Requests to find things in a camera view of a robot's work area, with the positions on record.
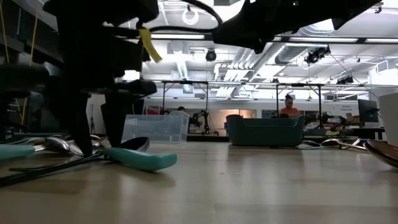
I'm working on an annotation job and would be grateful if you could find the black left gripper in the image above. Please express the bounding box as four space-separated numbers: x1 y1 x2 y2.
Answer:
43 0 160 157

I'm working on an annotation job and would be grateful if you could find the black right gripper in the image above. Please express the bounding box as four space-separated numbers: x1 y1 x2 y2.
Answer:
211 0 335 54

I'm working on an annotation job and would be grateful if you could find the teal handled silver spoon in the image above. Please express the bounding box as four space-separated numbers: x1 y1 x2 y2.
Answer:
102 146 178 172
0 136 72 162

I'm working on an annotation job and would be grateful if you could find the rainbow spoon green handle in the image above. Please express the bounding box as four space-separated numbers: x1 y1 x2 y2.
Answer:
8 154 97 173

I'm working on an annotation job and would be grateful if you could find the black spotlight cluster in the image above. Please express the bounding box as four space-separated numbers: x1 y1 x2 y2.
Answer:
303 45 331 65

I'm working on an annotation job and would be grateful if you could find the clear plastic bin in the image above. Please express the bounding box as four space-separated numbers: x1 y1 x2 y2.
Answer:
121 110 190 146

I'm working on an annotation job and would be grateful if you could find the yellow tape tag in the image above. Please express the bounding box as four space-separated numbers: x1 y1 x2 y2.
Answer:
139 27 163 64

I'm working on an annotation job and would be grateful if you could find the dark teal plastic bin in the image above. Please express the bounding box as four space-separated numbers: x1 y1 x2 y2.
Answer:
225 114 306 147

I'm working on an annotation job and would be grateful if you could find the black background table frame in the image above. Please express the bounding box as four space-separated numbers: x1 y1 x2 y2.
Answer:
275 82 323 128
161 80 209 134

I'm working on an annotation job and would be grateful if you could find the white ring light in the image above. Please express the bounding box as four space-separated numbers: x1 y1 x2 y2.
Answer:
182 8 200 26

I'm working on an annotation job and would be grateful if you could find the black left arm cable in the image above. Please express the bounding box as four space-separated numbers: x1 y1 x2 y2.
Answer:
136 0 224 34

